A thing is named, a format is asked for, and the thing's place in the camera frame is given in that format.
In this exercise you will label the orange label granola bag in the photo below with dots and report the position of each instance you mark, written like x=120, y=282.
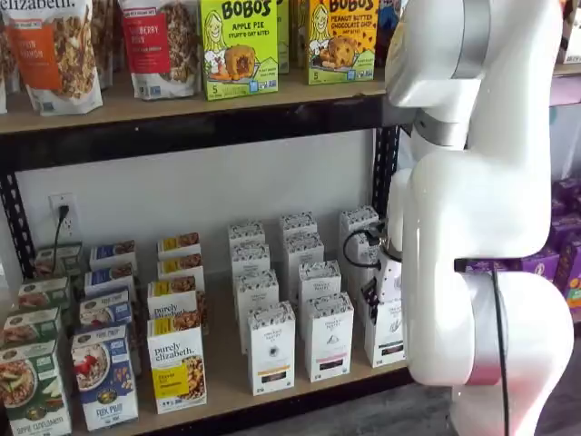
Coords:
x=54, y=54

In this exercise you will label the green Bobo's apple pie box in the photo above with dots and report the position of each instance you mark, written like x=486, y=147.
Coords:
x=238, y=50
x=283, y=36

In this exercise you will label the white granola bag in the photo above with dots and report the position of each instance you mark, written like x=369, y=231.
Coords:
x=106, y=36
x=6, y=59

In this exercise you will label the purple blue snack bar box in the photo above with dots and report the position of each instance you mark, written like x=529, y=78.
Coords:
x=388, y=18

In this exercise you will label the black metal shelf frame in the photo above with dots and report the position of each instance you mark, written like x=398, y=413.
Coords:
x=227, y=129

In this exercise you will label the white yellow Purely Elizabeth box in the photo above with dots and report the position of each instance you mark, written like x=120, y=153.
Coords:
x=181, y=267
x=179, y=244
x=174, y=297
x=177, y=368

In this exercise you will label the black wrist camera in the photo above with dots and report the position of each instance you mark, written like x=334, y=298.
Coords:
x=376, y=234

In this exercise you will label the green oatmeal box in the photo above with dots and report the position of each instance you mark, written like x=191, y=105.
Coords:
x=32, y=390
x=32, y=324
x=45, y=293
x=59, y=259

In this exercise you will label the wooden shelf board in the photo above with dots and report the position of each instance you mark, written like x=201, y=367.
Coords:
x=136, y=106
x=568, y=69
x=222, y=363

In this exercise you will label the blue flax oatmeal box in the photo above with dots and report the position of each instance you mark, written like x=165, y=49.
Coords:
x=113, y=253
x=106, y=306
x=109, y=276
x=104, y=377

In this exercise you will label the red label granola bag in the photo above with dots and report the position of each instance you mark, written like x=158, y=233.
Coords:
x=159, y=50

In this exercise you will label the white snack box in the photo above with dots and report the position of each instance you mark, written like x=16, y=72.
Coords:
x=574, y=32

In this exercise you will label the white wall outlet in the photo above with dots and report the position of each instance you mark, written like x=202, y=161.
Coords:
x=72, y=204

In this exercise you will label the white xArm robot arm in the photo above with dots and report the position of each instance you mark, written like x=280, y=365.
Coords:
x=454, y=204

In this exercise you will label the yellow Bobo's peanut butter box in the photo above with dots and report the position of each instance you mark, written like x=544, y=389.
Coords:
x=300, y=32
x=342, y=43

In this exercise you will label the white perforated gripper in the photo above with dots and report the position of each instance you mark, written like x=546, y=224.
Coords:
x=392, y=281

